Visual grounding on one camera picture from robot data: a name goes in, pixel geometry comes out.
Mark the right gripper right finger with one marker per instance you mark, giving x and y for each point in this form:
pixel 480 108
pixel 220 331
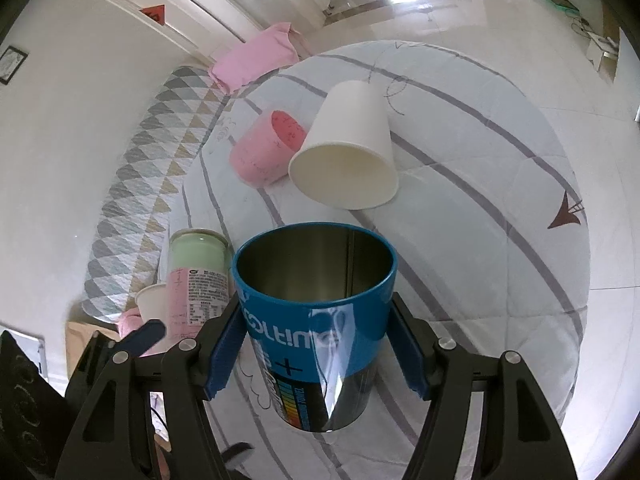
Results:
pixel 519 436

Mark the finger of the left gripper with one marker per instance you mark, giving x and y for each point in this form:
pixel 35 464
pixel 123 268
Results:
pixel 100 349

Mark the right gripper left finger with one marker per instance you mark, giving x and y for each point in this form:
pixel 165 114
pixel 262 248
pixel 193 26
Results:
pixel 113 436

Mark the blue Cooltime metal cup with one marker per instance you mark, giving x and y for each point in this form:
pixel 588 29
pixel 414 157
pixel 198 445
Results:
pixel 316 299

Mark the small white paper cup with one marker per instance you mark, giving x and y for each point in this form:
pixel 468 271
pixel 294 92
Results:
pixel 152 303

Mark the pink paper cup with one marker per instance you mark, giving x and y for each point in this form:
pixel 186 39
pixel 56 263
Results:
pixel 262 155

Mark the large white paper cup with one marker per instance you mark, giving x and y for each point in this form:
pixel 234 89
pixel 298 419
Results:
pixel 347 160

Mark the triangle patterned sofa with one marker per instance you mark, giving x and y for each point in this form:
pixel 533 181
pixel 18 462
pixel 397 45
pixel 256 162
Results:
pixel 134 218

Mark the green pink labelled can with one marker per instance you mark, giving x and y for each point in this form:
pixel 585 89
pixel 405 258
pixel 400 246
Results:
pixel 197 284

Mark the pink pillow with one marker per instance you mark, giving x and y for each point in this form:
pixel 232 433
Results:
pixel 272 49

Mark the white interior door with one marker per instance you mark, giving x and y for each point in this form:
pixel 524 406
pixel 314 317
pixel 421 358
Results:
pixel 206 29

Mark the green floor tray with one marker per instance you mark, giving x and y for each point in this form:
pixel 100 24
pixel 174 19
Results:
pixel 565 6

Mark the small framed wall picture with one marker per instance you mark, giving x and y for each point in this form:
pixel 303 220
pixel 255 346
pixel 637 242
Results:
pixel 11 60

